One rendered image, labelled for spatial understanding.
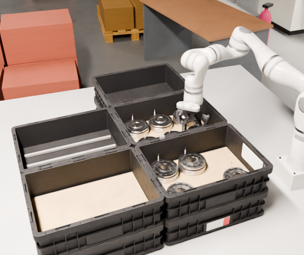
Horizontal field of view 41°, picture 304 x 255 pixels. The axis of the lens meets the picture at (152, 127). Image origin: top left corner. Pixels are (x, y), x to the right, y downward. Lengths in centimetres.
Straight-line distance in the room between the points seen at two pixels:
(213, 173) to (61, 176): 54
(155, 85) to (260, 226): 92
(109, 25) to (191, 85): 333
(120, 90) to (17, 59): 154
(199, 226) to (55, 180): 52
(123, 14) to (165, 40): 67
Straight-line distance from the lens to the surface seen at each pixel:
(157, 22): 426
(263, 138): 197
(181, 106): 155
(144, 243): 138
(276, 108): 222
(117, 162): 148
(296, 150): 163
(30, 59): 343
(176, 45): 448
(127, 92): 203
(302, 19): 517
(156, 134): 170
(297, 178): 168
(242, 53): 176
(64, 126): 170
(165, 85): 209
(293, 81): 161
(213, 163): 157
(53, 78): 313
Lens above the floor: 180
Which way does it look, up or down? 34 degrees down
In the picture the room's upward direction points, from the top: 1 degrees counter-clockwise
